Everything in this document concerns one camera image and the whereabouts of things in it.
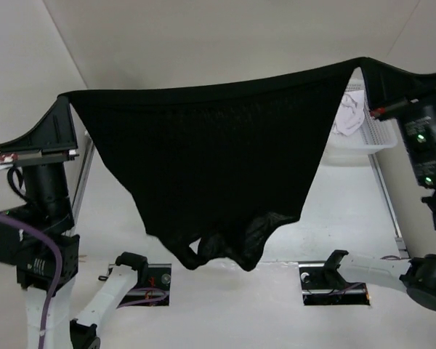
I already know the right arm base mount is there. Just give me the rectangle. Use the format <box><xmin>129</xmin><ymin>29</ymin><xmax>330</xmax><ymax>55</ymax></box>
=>
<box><xmin>298</xmin><ymin>262</ymin><xmax>370</xmax><ymax>306</ymax></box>

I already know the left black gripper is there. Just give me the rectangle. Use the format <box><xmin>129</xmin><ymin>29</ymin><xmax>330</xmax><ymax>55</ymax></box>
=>
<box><xmin>3</xmin><ymin>92</ymin><xmax>83</xmax><ymax>229</ymax></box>

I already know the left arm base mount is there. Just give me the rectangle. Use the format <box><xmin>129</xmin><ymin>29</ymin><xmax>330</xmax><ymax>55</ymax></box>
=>
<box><xmin>98</xmin><ymin>263</ymin><xmax>171</xmax><ymax>308</ymax></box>

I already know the white tank top in basket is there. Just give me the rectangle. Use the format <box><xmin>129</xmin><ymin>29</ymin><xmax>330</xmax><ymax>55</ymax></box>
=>
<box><xmin>331</xmin><ymin>90</ymin><xmax>365</xmax><ymax>137</ymax></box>

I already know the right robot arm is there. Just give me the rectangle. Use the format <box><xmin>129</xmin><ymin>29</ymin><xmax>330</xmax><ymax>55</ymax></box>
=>
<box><xmin>322</xmin><ymin>87</ymin><xmax>436</xmax><ymax>311</ymax></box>

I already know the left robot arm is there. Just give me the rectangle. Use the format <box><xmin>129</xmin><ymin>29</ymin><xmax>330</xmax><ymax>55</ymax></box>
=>
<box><xmin>0</xmin><ymin>97</ymin><xmax>149</xmax><ymax>348</ymax></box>

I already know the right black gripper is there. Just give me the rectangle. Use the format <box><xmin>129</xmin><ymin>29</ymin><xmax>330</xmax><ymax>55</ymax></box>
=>
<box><xmin>359</xmin><ymin>55</ymin><xmax>436</xmax><ymax>183</ymax></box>

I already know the black tank top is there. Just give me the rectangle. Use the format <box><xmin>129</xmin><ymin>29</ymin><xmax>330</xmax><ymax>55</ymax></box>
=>
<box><xmin>65</xmin><ymin>57</ymin><xmax>436</xmax><ymax>271</ymax></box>

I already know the white plastic basket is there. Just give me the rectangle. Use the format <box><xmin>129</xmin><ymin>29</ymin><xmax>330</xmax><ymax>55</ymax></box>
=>
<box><xmin>326</xmin><ymin>79</ymin><xmax>397</xmax><ymax>157</ymax></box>

